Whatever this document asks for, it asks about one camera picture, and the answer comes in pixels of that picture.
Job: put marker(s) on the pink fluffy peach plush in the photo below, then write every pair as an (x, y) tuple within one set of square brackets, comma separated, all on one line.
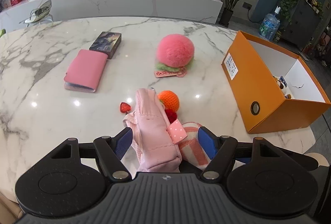
[(174, 55)]

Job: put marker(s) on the red panda sailor plush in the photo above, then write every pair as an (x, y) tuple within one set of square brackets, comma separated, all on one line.
[(283, 86)]

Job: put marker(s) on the white marble tv console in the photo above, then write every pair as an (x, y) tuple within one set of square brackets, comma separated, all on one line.
[(205, 11)]

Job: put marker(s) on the red strawberry charm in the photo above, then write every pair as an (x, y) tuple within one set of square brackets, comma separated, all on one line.
[(125, 108)]

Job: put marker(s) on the dark card box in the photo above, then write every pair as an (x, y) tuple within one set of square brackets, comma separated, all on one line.
[(107, 43)]

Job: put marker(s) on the blue water jug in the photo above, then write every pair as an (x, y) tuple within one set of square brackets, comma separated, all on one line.
[(270, 25)]

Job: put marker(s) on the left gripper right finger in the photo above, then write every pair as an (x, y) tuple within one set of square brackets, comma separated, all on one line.
[(223, 153)]

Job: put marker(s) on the orange crochet ball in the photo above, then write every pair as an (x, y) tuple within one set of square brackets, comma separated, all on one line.
[(170, 100)]

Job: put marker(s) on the orange cardboard box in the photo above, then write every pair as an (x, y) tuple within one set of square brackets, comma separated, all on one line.
[(250, 64)]

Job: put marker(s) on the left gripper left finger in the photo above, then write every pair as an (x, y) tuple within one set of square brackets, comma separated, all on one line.
[(108, 152)]

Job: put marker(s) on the pink fabric pouch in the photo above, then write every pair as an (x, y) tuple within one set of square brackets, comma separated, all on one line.
[(160, 145)]

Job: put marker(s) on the small white desk fan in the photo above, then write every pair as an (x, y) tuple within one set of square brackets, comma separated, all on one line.
[(40, 14)]

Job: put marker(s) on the dark grey drawer cabinet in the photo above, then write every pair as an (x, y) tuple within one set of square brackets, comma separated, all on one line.
[(304, 21)]

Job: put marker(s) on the pink wallet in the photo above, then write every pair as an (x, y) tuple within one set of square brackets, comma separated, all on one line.
[(85, 71)]

